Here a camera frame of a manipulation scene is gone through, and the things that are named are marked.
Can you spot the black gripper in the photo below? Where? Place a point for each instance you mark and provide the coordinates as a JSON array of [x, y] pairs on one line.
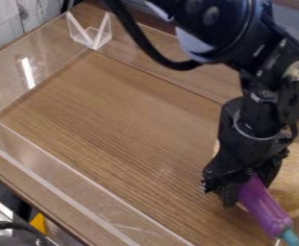
[[244, 153]]

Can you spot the brown wooden bowl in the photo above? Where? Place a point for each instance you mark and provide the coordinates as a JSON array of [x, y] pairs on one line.
[[285, 187]]

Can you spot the purple toy eggplant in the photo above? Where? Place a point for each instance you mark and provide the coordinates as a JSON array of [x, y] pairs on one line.
[[268, 211]]

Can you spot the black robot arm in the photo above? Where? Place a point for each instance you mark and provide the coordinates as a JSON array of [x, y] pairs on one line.
[[234, 32]]

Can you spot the yellow black device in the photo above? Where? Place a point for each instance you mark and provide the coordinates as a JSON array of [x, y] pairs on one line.
[[31, 230]]

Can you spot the clear acrylic corner bracket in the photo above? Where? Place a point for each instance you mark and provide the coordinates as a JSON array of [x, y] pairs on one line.
[[90, 37]]

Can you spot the clear acrylic tray wall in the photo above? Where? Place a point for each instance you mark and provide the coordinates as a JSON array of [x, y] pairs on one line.
[[105, 138]]

